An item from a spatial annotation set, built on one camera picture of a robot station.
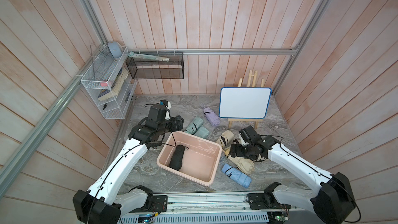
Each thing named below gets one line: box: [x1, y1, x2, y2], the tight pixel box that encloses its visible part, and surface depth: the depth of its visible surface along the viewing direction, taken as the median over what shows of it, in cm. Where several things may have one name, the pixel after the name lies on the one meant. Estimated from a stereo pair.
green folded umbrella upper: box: [184, 116, 204, 135], surface depth 100 cm
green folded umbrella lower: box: [193, 126, 210, 139], surface depth 99 cm
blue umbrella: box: [221, 163, 252, 189], surface depth 81 cm
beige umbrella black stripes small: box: [215, 129, 235, 151], surface depth 95 cm
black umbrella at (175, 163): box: [168, 144, 189, 172], surface depth 87 cm
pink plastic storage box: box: [156, 130, 222, 186], surface depth 86 cm
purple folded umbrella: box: [203, 106, 221, 128], surface depth 107 cm
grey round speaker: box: [107, 40, 123, 59], surface depth 84 cm
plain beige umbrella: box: [226, 155, 255, 175], surface depth 82 cm
